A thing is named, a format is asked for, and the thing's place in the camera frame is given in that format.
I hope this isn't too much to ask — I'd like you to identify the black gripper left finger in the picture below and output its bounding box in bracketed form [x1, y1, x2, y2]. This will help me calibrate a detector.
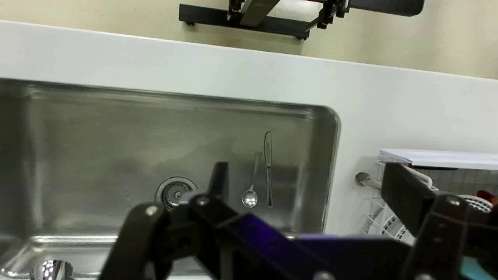
[98, 162, 333, 280]

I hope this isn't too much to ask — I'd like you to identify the white wire dish drainer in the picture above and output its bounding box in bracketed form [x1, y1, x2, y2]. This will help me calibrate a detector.
[363, 164, 498, 246]

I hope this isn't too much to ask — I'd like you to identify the stainless steel sink basin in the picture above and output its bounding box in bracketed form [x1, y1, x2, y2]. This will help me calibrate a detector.
[0, 77, 343, 280]

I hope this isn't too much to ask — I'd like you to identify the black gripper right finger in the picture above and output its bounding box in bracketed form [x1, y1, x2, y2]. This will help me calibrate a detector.
[380, 162, 498, 280]

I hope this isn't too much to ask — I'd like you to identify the red plastic item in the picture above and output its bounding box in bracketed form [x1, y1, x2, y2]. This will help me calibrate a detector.
[475, 189, 498, 211]

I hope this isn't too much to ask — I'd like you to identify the silver metal spoon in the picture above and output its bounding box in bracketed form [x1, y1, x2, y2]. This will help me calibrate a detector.
[240, 153, 263, 211]

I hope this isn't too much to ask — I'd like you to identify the round metal sink drain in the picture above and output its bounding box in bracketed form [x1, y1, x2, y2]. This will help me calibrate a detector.
[154, 175, 200, 211]

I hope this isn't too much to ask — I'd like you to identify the chrome faucet knob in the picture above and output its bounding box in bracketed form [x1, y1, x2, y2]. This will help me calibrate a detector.
[30, 257, 77, 280]

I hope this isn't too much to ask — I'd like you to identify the blue bowl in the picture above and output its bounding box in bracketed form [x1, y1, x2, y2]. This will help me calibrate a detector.
[458, 256, 498, 280]

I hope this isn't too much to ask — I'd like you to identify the white drainer tray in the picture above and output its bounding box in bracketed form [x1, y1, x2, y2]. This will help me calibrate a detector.
[378, 148, 498, 172]

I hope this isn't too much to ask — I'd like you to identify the small chrome cylinder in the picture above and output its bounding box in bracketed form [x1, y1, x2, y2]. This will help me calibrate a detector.
[354, 172, 383, 192]

